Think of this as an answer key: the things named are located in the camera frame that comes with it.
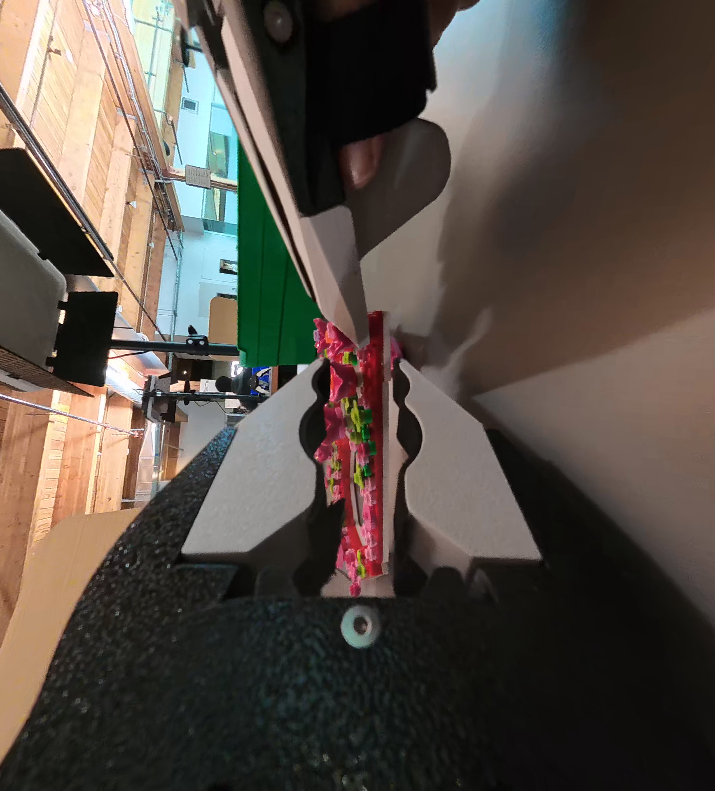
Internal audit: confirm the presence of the grey studio light panel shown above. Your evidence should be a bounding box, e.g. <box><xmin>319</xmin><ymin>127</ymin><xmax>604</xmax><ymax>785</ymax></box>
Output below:
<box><xmin>0</xmin><ymin>122</ymin><xmax>119</xmax><ymax>396</ymax></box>

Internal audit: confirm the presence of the thin metal rod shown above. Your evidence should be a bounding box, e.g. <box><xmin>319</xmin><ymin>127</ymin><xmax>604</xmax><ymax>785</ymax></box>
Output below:
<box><xmin>0</xmin><ymin>382</ymin><xmax>143</xmax><ymax>436</ymax></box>

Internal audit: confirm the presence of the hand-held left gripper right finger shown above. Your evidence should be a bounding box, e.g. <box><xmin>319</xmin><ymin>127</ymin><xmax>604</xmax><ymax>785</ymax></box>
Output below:
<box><xmin>393</xmin><ymin>360</ymin><xmax>545</xmax><ymax>583</ymax></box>

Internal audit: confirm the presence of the person's right hand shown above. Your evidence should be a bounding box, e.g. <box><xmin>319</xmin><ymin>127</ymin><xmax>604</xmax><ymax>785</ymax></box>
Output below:
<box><xmin>339</xmin><ymin>136</ymin><xmax>387</xmax><ymax>190</ymax></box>

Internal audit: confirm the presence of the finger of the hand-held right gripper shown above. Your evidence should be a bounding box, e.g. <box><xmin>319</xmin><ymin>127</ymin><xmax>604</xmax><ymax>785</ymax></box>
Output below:
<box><xmin>223</xmin><ymin>12</ymin><xmax>369</xmax><ymax>347</ymax></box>
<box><xmin>199</xmin><ymin>23</ymin><xmax>325</xmax><ymax>310</ymax></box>

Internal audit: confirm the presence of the beige board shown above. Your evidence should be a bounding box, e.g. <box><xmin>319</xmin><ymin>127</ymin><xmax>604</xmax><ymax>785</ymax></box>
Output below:
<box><xmin>0</xmin><ymin>507</ymin><xmax>143</xmax><ymax>791</ymax></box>

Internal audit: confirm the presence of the red lego heart flower wreath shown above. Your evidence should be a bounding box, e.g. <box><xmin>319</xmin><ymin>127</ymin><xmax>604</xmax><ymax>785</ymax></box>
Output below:
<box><xmin>312</xmin><ymin>311</ymin><xmax>403</xmax><ymax>597</ymax></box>

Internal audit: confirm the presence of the green box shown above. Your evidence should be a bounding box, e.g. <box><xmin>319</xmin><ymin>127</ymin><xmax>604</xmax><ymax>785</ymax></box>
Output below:
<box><xmin>236</xmin><ymin>145</ymin><xmax>334</xmax><ymax>367</ymax></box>

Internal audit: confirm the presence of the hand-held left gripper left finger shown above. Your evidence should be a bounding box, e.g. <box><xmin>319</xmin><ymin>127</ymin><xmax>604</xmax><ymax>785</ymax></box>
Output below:
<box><xmin>181</xmin><ymin>360</ymin><xmax>329</xmax><ymax>566</ymax></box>

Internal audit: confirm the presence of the black light stand pole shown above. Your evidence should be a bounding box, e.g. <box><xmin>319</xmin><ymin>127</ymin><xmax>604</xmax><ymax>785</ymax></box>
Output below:
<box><xmin>107</xmin><ymin>334</ymin><xmax>241</xmax><ymax>360</ymax></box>

